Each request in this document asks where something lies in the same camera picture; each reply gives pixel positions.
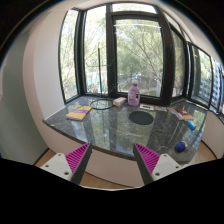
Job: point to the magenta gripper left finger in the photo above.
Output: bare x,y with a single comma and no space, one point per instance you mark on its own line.
70,166

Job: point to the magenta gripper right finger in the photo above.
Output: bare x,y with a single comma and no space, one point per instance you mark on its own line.
153,166

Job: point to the round black mouse pad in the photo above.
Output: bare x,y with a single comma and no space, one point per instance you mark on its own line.
141,118

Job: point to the yellow book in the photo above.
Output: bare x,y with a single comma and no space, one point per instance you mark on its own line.
79,114

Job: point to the blue marker pen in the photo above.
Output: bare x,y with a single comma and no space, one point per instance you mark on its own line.
192,125

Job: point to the small flat white card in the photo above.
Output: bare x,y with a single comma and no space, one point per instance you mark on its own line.
147,107

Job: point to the white book under red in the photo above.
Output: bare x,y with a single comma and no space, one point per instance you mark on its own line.
178,115

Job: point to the beige sponge block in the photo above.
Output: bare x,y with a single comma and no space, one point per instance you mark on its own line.
119,101

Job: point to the purple liquid bottle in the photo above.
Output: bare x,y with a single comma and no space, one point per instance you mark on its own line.
134,94

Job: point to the black wire stand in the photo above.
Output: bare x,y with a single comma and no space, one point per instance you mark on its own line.
101,103

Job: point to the black window frame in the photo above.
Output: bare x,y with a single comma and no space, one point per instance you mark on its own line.
104,48

